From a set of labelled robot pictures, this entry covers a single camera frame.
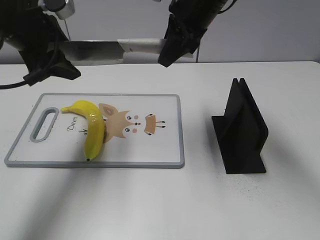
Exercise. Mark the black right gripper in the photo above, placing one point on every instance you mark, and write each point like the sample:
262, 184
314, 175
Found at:
180, 41

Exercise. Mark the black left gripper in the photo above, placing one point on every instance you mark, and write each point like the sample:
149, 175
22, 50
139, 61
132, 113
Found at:
43, 56

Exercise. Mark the white-handled kitchen knife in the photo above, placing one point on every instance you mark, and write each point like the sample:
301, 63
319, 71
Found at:
96, 50

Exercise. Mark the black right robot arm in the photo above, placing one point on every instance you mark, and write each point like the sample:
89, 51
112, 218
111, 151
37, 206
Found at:
188, 22

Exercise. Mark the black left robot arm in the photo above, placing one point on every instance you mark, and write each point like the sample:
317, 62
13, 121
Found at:
14, 26

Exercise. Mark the yellow plastic banana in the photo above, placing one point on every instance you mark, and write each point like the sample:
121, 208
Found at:
95, 126

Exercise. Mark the white grey-rimmed cutting board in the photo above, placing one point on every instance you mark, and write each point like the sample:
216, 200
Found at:
142, 131

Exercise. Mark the black knife stand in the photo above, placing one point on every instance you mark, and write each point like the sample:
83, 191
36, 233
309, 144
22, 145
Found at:
241, 132

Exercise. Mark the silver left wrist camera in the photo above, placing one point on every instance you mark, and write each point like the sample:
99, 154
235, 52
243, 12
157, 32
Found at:
63, 9

